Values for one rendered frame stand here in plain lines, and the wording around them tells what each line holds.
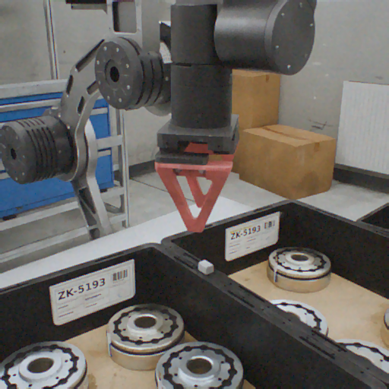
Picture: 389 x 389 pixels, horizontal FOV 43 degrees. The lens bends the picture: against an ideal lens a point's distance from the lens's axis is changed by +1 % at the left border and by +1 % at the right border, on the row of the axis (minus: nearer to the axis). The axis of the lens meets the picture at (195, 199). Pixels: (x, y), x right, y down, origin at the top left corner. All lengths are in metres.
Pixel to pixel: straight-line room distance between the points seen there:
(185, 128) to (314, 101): 3.69
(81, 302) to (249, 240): 0.31
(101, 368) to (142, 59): 0.59
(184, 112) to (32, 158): 0.98
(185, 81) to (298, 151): 3.07
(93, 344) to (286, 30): 0.49
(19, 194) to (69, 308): 1.91
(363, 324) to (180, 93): 0.46
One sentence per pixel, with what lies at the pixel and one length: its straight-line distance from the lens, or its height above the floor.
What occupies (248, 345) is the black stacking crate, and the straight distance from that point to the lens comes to 0.62.
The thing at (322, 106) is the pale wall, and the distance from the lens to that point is 4.09.
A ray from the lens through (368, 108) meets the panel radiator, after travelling 3.78.
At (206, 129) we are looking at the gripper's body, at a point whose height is 1.15.
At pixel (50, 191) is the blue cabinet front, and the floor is 0.39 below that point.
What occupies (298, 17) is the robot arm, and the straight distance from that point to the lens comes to 0.41.
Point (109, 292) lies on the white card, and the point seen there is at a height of 0.88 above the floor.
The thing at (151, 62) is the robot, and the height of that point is 1.16.
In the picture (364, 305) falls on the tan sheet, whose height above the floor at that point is 0.83.
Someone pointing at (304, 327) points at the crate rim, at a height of 0.93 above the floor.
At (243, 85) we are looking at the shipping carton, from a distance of 3.97.
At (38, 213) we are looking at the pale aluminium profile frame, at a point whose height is 0.30.
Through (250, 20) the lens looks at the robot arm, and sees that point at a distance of 0.40.
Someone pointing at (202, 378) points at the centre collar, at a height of 0.87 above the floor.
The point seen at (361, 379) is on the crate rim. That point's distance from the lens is 0.52.
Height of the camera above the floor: 1.25
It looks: 21 degrees down
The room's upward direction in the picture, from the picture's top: straight up
